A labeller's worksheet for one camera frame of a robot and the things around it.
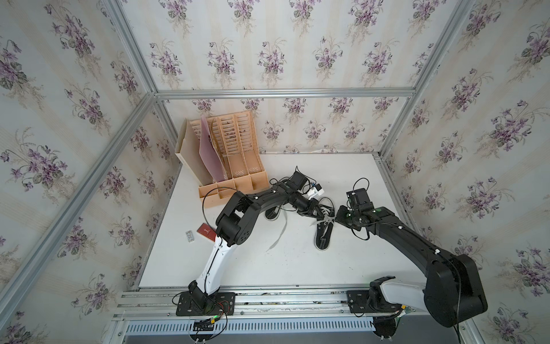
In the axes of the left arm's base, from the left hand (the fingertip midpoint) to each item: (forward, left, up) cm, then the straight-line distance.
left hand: (323, 218), depth 87 cm
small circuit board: (-35, +44, -10) cm, 57 cm away
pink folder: (+20, +47, +17) cm, 54 cm away
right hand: (0, -6, 0) cm, 6 cm away
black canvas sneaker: (-1, -1, -3) cm, 3 cm away
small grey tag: (-5, +56, -7) cm, 57 cm away
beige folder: (+20, +55, +20) cm, 62 cm away
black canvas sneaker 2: (+3, +22, -3) cm, 22 cm away
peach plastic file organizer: (+45, +41, +5) cm, 61 cm away
